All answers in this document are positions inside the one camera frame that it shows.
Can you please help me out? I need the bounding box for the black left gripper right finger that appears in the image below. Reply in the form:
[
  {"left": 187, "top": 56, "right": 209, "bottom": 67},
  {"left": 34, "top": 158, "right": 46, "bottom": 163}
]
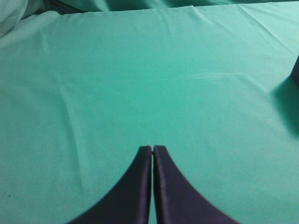
[{"left": 153, "top": 146, "right": 238, "bottom": 224}]

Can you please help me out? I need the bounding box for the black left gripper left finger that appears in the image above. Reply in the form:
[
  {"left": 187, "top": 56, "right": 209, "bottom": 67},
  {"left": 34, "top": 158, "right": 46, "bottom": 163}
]
[{"left": 70, "top": 146, "right": 152, "bottom": 224}]

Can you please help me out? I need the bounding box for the green table cloth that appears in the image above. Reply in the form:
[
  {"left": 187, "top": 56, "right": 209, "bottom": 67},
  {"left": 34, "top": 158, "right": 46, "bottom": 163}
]
[{"left": 0, "top": 1, "right": 299, "bottom": 224}]

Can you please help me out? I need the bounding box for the dark object at right edge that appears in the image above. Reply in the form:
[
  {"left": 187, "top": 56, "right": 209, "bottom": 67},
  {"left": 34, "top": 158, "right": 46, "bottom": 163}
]
[{"left": 290, "top": 56, "right": 299, "bottom": 86}]

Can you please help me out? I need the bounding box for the green backdrop cloth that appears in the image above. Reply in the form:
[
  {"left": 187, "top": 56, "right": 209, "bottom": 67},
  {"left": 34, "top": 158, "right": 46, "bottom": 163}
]
[{"left": 44, "top": 0, "right": 299, "bottom": 12}]

